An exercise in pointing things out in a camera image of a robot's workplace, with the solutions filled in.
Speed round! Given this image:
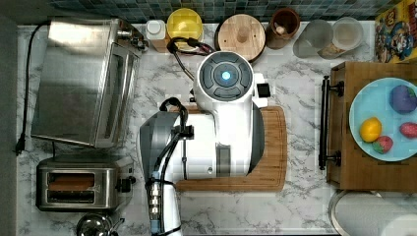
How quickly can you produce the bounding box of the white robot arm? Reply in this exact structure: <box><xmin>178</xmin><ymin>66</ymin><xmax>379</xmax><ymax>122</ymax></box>
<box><xmin>137</xmin><ymin>51</ymin><xmax>268</xmax><ymax>236</ymax></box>

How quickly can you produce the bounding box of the stainless steel toaster oven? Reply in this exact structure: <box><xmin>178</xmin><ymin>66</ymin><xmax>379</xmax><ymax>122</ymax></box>
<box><xmin>31</xmin><ymin>18</ymin><xmax>149</xmax><ymax>148</ymax></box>

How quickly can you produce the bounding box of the stainless steel slot toaster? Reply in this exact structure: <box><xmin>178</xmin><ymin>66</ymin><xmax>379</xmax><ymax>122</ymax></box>
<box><xmin>35</xmin><ymin>154</ymin><xmax>136</xmax><ymax>211</ymax></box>

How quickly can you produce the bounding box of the bamboo cutting board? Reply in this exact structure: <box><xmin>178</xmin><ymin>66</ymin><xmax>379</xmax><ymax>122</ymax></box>
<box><xmin>176</xmin><ymin>106</ymin><xmax>288</xmax><ymax>192</ymax></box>

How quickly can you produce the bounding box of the round wooden lid canister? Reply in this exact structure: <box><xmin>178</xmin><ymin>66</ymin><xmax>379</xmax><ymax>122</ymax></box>
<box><xmin>214</xmin><ymin>14</ymin><xmax>266</xmax><ymax>62</ymax></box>

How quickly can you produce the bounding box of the yellow plastic cup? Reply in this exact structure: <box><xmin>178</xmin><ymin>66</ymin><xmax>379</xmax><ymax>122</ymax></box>
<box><xmin>166</xmin><ymin>8</ymin><xmax>204</xmax><ymax>40</ymax></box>

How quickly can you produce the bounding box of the white capped bottle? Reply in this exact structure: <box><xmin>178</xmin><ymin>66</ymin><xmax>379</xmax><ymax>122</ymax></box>
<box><xmin>146</xmin><ymin>20</ymin><xmax>168</xmax><ymax>53</ymax></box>

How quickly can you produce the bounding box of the wooden spoon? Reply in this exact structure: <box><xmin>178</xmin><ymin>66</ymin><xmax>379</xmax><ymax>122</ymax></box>
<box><xmin>275</xmin><ymin>26</ymin><xmax>286</xmax><ymax>34</ymax></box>

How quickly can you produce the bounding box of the brown wooden utensil holder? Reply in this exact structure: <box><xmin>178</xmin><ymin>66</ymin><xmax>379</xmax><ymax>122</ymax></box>
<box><xmin>267</xmin><ymin>8</ymin><xmax>300</xmax><ymax>50</ymax></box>

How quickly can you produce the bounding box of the frosted empty plastic cup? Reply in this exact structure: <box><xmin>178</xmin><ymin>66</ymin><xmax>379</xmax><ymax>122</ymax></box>
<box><xmin>293</xmin><ymin>20</ymin><xmax>333</xmax><ymax>58</ymax></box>

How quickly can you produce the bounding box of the wooden drawer box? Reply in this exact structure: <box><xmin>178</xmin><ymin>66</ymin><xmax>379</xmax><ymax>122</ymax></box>
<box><xmin>325</xmin><ymin>61</ymin><xmax>417</xmax><ymax>193</ymax></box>

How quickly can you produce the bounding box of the yellow toy lemon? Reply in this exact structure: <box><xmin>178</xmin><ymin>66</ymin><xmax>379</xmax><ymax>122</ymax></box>
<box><xmin>359</xmin><ymin>117</ymin><xmax>383</xmax><ymax>143</ymax></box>

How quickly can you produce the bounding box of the lidded clear food container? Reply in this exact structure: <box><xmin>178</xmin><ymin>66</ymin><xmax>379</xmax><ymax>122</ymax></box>
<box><xmin>318</xmin><ymin>17</ymin><xmax>364</xmax><ymax>60</ymax></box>

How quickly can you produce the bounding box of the light blue plate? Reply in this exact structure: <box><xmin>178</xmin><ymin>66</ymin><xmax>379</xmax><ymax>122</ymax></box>
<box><xmin>348</xmin><ymin>78</ymin><xmax>417</xmax><ymax>161</ymax></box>

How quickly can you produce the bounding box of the red plush strawberry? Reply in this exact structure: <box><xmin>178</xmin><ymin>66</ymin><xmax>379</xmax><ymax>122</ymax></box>
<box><xmin>399</xmin><ymin>122</ymin><xmax>417</xmax><ymax>139</ymax></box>
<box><xmin>372</xmin><ymin>136</ymin><xmax>393</xmax><ymax>154</ymax></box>

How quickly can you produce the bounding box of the purple plush plum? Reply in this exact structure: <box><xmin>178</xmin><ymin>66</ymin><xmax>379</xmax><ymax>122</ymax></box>
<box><xmin>389</xmin><ymin>85</ymin><xmax>417</xmax><ymax>114</ymax></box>

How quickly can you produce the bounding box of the yellow cereal box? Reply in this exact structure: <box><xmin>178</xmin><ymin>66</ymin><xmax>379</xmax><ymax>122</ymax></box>
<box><xmin>375</xmin><ymin>0</ymin><xmax>417</xmax><ymax>64</ymax></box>

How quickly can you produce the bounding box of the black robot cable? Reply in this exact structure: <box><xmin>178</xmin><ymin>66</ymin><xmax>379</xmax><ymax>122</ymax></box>
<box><xmin>149</xmin><ymin>96</ymin><xmax>195</xmax><ymax>236</ymax></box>

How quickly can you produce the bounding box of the black drawer handle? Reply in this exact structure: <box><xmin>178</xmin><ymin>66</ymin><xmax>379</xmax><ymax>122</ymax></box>
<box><xmin>319</xmin><ymin>76</ymin><xmax>344</xmax><ymax>170</ymax></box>

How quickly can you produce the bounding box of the black power cord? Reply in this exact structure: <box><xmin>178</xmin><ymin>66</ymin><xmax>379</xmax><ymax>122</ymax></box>
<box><xmin>14</xmin><ymin>20</ymin><xmax>51</xmax><ymax>156</ymax></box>

